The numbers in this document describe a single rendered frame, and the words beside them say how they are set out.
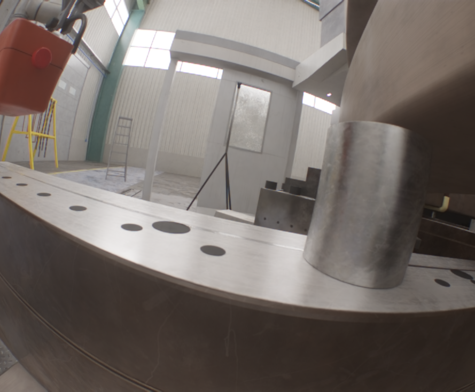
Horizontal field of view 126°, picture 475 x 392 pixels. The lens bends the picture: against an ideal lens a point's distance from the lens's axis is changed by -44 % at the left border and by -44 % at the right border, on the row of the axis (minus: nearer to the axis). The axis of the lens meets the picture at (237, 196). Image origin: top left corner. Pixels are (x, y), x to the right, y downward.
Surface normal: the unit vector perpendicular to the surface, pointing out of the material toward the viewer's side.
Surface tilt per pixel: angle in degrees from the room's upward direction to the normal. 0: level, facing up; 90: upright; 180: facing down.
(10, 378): 0
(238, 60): 90
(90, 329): 90
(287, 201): 90
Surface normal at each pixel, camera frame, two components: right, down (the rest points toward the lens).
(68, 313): -0.15, 0.08
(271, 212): -0.51, 0.00
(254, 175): 0.23, 0.15
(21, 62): 0.94, 0.31
